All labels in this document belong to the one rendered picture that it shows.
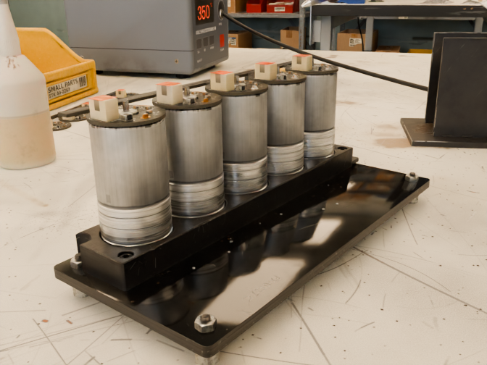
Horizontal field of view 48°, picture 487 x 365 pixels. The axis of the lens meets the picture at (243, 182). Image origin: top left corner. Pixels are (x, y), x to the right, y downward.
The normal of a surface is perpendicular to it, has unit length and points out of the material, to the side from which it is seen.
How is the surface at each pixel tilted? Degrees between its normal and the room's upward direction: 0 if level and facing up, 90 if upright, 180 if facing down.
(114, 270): 90
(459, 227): 0
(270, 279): 0
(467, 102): 90
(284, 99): 90
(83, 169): 0
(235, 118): 90
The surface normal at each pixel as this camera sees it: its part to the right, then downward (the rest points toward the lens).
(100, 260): -0.62, 0.29
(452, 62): -0.15, 0.35
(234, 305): -0.01, -0.93
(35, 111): 0.85, 0.18
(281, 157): 0.07, 0.36
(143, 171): 0.48, 0.30
